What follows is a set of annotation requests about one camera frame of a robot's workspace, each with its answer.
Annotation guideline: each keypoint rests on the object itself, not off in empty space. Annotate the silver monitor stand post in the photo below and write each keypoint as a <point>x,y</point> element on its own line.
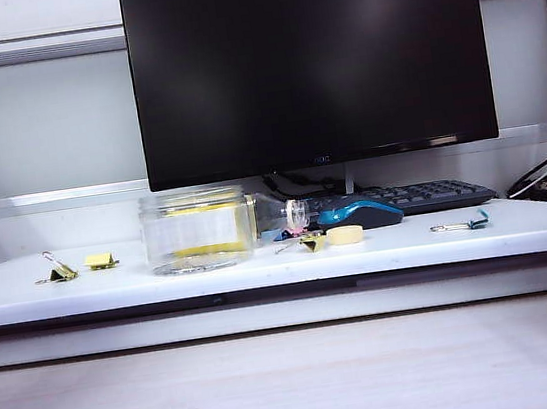
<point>349,178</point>

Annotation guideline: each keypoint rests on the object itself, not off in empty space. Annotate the blue and black mouse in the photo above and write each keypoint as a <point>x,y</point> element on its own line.
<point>371,215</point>

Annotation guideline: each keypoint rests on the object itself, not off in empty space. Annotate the clear plastic jar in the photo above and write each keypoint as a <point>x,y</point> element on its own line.
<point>154,215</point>

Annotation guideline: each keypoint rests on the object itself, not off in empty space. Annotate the pink binder clip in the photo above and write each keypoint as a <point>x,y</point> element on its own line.
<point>299,230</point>

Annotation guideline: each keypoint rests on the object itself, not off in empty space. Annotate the yellow binder clip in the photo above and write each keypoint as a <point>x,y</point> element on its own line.
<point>63,274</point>
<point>99,260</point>
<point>315,244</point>

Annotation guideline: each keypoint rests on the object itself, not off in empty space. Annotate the black computer monitor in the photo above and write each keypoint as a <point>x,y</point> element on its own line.
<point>310,58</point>

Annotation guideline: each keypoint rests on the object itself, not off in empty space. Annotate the aluminium partition frame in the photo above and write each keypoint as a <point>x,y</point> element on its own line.
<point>31,50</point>

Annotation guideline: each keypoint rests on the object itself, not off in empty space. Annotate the teal binder clip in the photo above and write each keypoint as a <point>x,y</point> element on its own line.
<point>480,223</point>

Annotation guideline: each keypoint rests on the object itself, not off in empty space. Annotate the clear bottle with yellow label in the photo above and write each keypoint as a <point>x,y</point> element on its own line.
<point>274,212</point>

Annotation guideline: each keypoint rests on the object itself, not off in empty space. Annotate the black computer keyboard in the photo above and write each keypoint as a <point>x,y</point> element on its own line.
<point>443,192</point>

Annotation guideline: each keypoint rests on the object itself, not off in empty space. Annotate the white raised desk board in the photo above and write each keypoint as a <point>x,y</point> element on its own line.
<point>262,271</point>

